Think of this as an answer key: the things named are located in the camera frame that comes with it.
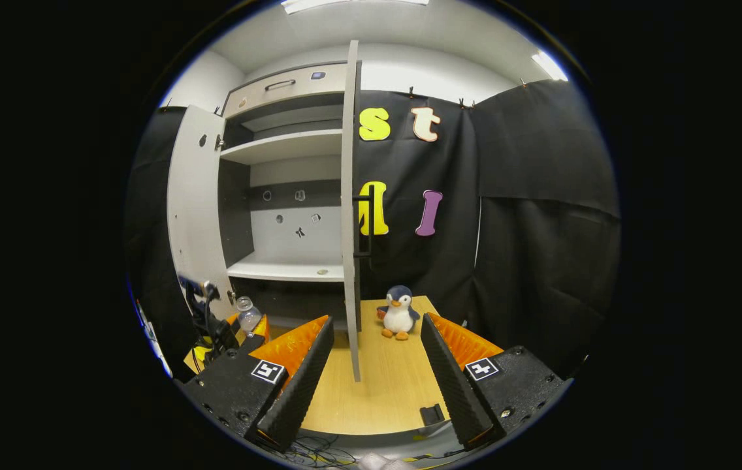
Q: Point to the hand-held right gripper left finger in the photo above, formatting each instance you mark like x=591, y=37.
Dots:
x=302, y=385

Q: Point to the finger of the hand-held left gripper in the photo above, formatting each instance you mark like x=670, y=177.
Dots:
x=261, y=333
x=234, y=318

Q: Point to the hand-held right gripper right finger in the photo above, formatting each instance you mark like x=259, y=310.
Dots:
x=452, y=385

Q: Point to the clear bottle with red label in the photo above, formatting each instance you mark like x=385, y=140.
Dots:
x=248, y=318

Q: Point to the grey cabinet door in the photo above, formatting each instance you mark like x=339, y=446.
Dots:
x=349, y=196
x=198, y=209

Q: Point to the grey cabinet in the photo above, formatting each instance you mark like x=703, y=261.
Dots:
x=279, y=147

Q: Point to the grey cabinet drawer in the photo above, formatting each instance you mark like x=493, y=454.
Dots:
x=292, y=96

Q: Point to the small black holder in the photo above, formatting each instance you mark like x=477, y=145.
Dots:
x=432, y=414

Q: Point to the penguin plush toy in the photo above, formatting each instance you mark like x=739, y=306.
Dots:
x=398, y=320

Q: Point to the black backdrop cloth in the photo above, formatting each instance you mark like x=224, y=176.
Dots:
x=541, y=261

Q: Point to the small ceiling light panel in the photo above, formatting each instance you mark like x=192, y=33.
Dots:
x=549, y=65

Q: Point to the large ceiling light panel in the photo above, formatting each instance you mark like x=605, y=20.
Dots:
x=354, y=4

